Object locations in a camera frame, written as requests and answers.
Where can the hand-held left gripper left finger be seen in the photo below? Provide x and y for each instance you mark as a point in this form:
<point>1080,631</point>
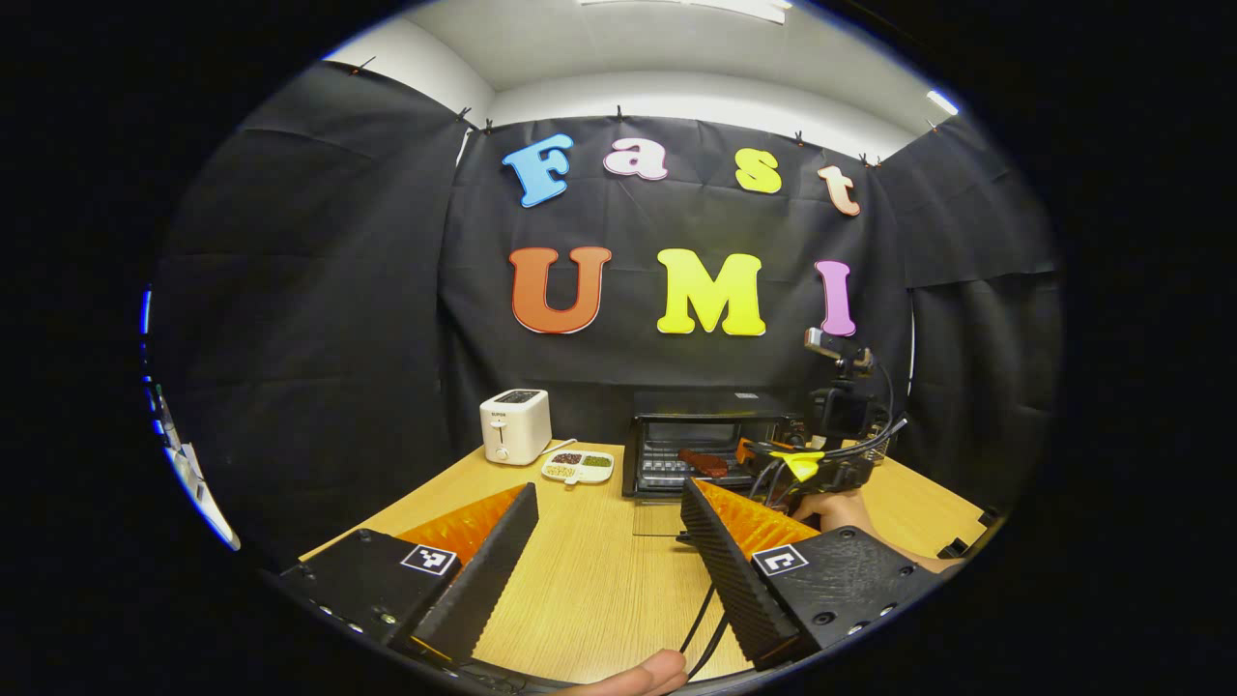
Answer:
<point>488,580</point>

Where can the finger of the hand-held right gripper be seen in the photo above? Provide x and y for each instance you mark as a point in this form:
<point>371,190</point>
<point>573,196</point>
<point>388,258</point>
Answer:
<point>763,450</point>

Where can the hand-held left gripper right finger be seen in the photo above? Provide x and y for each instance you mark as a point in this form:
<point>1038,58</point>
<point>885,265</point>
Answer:
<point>734,580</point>

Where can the brown meat steak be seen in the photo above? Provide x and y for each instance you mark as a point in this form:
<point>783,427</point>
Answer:
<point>704,462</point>

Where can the black electric oven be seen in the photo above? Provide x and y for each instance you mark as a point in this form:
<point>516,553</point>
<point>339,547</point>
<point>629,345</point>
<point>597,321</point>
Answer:
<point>696,406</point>

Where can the white divided dish with beans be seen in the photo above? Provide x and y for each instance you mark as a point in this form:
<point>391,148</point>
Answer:
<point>578,467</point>

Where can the white toaster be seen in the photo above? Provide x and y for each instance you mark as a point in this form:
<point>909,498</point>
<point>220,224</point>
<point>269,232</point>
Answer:
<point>517,430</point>

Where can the black backdrop cloth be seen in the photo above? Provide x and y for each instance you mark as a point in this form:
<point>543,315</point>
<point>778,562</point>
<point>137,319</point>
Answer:
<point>628,227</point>

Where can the small ceiling light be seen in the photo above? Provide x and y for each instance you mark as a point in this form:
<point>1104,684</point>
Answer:
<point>942,101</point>

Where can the large ceiling light panel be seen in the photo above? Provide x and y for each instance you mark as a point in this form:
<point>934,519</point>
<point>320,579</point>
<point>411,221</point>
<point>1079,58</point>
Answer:
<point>696,8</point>

